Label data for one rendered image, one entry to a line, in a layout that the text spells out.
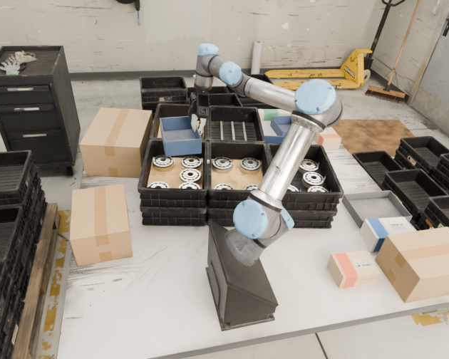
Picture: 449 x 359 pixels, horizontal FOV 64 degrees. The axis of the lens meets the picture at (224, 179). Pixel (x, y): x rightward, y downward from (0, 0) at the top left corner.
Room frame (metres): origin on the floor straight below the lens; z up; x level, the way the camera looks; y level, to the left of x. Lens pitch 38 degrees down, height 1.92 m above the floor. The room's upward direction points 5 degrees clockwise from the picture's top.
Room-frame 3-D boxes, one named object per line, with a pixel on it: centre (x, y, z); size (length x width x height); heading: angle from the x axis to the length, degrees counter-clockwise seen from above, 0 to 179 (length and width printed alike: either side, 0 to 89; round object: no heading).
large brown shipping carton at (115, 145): (1.69, 0.60, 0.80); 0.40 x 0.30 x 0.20; 3
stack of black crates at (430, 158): (2.39, -1.58, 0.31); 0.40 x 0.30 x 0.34; 15
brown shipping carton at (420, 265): (0.99, -0.86, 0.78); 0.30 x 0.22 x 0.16; 106
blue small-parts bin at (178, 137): (1.32, 0.20, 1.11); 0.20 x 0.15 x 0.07; 16
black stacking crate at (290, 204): (1.41, -0.37, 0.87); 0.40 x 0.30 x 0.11; 5
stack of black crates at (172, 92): (2.99, 0.61, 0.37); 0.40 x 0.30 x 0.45; 105
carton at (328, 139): (2.02, -0.63, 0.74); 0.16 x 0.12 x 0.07; 15
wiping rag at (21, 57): (2.63, 1.59, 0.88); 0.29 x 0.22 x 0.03; 15
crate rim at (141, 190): (1.35, 0.23, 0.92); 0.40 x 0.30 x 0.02; 5
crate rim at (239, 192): (1.38, -0.07, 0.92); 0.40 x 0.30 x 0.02; 5
